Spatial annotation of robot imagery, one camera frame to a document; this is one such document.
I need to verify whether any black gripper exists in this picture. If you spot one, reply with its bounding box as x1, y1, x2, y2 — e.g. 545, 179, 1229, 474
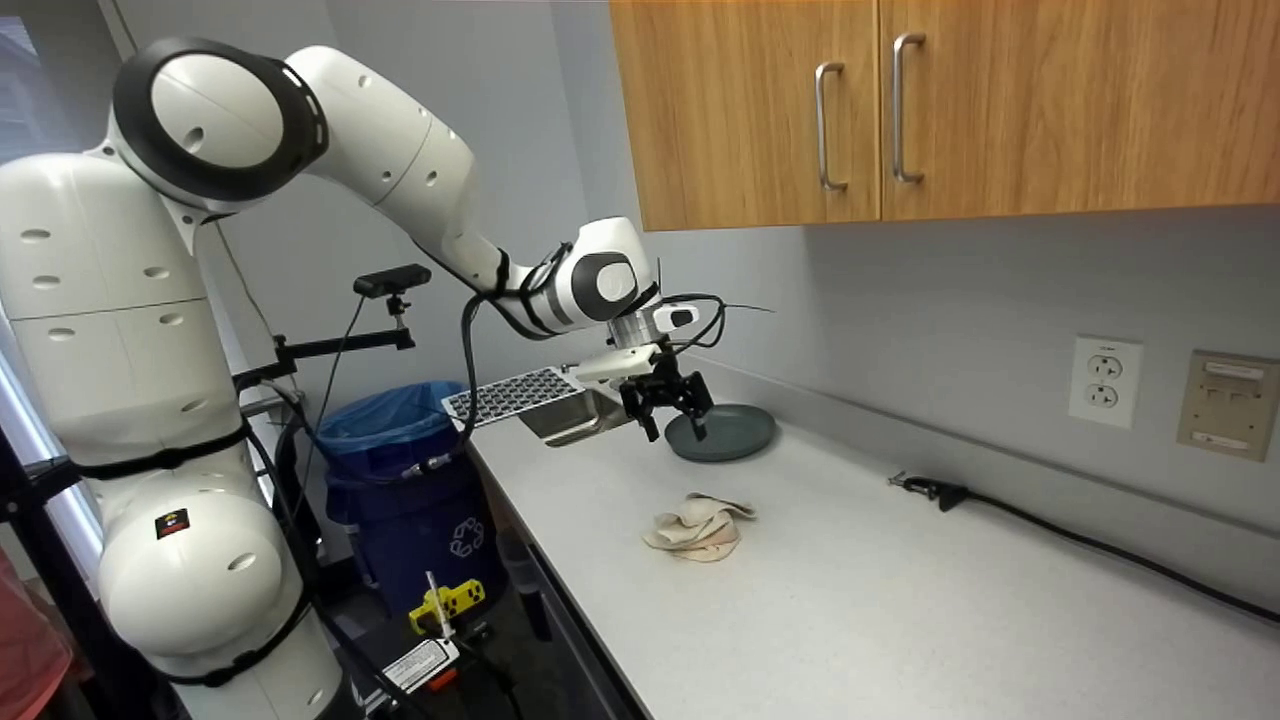
619, 367, 717, 445

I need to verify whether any beige cloth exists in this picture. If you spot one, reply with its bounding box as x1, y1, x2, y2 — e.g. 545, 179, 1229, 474
640, 488, 761, 569

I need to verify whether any dark green plate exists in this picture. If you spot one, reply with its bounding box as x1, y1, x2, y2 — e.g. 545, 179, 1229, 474
659, 400, 779, 469

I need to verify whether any silver metal box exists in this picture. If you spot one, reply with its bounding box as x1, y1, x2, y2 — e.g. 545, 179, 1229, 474
517, 388, 632, 451

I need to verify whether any silver laptop keyboard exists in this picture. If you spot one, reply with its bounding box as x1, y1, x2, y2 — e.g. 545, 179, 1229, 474
441, 362, 594, 441

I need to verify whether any blue trash bin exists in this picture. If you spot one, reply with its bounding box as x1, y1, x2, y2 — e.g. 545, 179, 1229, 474
318, 380, 510, 625

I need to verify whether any yellow clamp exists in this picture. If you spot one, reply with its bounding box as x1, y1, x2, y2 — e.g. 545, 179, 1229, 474
403, 571, 493, 640

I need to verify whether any small white device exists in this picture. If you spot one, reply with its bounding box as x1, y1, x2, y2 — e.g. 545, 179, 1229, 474
381, 636, 467, 700

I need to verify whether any red plastic object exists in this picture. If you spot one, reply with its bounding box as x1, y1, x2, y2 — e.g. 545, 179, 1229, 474
0, 547, 81, 720

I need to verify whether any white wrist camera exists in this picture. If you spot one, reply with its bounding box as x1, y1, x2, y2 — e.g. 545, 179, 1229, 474
574, 337, 671, 391

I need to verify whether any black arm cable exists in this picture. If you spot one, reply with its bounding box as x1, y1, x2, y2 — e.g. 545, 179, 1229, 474
457, 238, 734, 445

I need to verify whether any black cable with clamp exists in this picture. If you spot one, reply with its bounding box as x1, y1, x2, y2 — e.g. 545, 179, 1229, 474
890, 469, 1280, 625

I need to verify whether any black camera on stand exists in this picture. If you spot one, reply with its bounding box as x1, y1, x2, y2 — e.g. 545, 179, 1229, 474
347, 259, 441, 303

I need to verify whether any metal cabinet handle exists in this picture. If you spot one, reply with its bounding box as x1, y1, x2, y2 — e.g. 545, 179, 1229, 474
814, 57, 853, 197
890, 28, 932, 186

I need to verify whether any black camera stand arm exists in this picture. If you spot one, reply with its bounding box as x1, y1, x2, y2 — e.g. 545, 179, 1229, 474
234, 290, 422, 396

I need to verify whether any white wall outlet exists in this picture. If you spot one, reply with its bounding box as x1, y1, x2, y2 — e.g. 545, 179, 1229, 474
1066, 331, 1147, 434

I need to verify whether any wooden wall cabinet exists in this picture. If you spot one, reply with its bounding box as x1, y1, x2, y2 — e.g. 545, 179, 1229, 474
609, 0, 1280, 236

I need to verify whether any beige wall plate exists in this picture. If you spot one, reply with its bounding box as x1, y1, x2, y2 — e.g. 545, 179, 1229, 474
1171, 347, 1280, 469

